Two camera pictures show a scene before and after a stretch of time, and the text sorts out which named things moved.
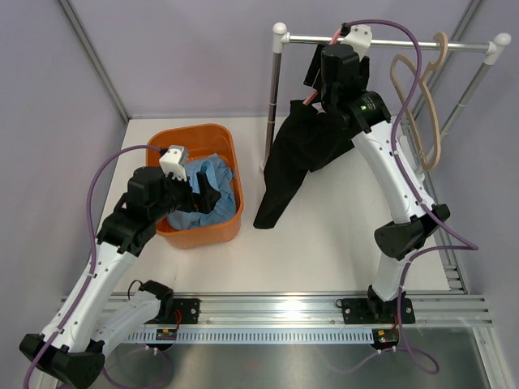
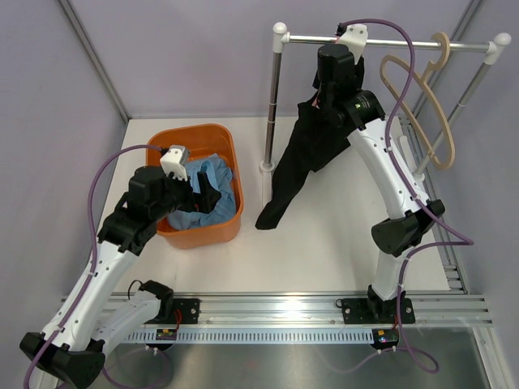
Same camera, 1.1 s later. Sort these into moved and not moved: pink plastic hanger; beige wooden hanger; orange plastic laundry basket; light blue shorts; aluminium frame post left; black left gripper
Moved: beige wooden hanger; pink plastic hanger
Not moved: black left gripper; aluminium frame post left; light blue shorts; orange plastic laundry basket
